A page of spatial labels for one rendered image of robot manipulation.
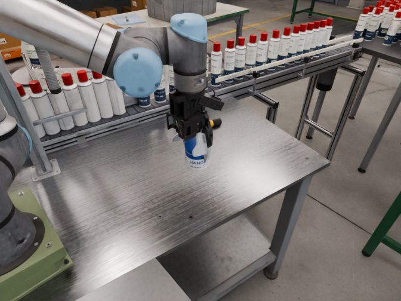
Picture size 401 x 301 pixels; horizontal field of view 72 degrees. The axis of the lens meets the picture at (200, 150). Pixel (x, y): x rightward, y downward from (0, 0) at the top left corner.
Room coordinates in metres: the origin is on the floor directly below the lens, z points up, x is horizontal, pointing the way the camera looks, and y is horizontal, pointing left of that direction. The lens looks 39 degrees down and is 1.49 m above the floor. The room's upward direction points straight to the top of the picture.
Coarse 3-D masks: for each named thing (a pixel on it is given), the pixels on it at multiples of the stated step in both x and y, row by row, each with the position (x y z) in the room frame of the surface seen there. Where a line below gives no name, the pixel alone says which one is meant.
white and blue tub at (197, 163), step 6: (192, 138) 0.64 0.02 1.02; (186, 144) 0.61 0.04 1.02; (192, 144) 0.61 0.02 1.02; (186, 150) 0.60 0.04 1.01; (186, 156) 0.60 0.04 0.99; (192, 156) 0.58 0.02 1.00; (198, 156) 0.58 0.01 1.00; (186, 162) 0.60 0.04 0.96; (192, 162) 0.58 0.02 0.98; (198, 162) 0.58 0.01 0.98; (204, 162) 0.59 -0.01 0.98; (192, 168) 0.58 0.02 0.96; (198, 168) 0.58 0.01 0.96; (204, 168) 0.59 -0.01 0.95
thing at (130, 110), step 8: (208, 88) 1.24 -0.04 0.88; (168, 96) 1.16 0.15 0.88; (136, 104) 1.08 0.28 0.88; (152, 104) 1.08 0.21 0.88; (160, 104) 1.08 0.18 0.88; (168, 104) 1.09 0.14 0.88; (128, 112) 1.01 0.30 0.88; (136, 112) 1.01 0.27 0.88; (104, 120) 0.95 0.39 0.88; (112, 120) 0.95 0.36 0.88; (80, 128) 0.89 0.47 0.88; (48, 136) 0.84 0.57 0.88; (56, 136) 0.84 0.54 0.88
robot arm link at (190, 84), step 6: (174, 72) 0.58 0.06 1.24; (174, 78) 0.59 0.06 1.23; (180, 78) 0.57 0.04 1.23; (186, 78) 0.56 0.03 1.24; (192, 78) 0.56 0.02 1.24; (198, 78) 0.57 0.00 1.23; (204, 78) 0.58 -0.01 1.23; (174, 84) 0.59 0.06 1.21; (180, 84) 0.57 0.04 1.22; (186, 84) 0.56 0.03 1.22; (192, 84) 0.56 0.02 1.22; (198, 84) 0.57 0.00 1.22; (204, 84) 0.58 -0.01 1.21; (180, 90) 0.57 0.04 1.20; (186, 90) 0.56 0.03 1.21; (192, 90) 0.56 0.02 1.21; (198, 90) 0.57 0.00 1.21
